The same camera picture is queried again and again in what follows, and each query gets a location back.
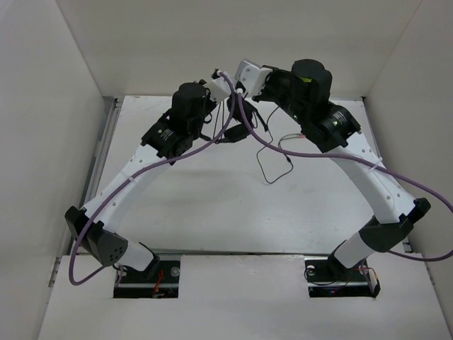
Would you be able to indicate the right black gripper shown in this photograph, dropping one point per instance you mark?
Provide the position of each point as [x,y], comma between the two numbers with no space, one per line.
[274,74]

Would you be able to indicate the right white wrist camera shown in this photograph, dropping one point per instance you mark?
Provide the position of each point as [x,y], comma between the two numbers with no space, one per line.
[252,76]

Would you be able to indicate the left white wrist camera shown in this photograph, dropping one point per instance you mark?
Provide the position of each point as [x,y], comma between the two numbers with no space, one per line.
[219,86]

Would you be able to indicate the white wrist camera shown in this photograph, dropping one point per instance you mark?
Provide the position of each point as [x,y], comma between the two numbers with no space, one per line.
[219,86]
[252,76]

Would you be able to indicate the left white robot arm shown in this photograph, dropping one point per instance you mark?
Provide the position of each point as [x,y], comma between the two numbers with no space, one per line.
[95,225]

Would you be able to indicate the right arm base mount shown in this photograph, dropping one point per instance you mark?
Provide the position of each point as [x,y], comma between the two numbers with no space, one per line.
[359,281]

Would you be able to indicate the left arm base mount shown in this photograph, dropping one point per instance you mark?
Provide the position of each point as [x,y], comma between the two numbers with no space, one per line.
[164,283]

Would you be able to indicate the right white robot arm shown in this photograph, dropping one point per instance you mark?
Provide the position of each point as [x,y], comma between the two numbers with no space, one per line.
[303,92]

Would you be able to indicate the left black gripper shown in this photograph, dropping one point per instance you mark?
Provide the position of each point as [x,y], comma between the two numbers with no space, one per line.
[212,104]

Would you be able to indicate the black headphones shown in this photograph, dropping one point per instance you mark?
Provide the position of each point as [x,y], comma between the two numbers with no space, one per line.
[240,132]

